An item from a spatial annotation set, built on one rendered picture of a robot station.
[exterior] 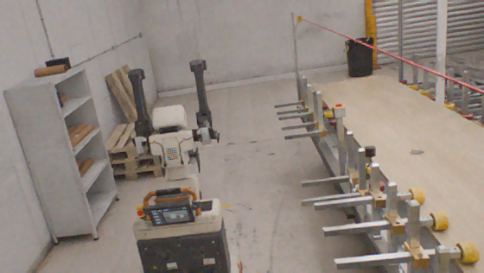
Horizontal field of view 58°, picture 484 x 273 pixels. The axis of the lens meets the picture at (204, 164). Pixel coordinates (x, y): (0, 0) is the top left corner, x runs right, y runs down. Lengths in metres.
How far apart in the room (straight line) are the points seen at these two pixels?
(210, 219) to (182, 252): 0.29
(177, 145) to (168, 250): 0.66
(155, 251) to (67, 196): 1.71
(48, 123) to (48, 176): 0.52
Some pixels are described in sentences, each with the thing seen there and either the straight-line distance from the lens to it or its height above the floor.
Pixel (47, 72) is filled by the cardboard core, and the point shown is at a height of 1.59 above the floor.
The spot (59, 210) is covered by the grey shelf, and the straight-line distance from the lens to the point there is 4.38.
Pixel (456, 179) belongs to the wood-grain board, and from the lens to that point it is 2.66.
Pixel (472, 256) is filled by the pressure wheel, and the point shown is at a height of 0.95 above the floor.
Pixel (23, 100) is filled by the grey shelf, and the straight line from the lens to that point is 4.11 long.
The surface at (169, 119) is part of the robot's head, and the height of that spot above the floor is 1.32.
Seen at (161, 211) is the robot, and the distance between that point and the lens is 2.53.
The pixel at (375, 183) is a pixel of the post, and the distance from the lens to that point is 2.31.
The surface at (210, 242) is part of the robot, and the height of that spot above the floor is 0.63.
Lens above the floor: 2.01
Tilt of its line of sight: 21 degrees down
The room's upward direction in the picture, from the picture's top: 10 degrees counter-clockwise
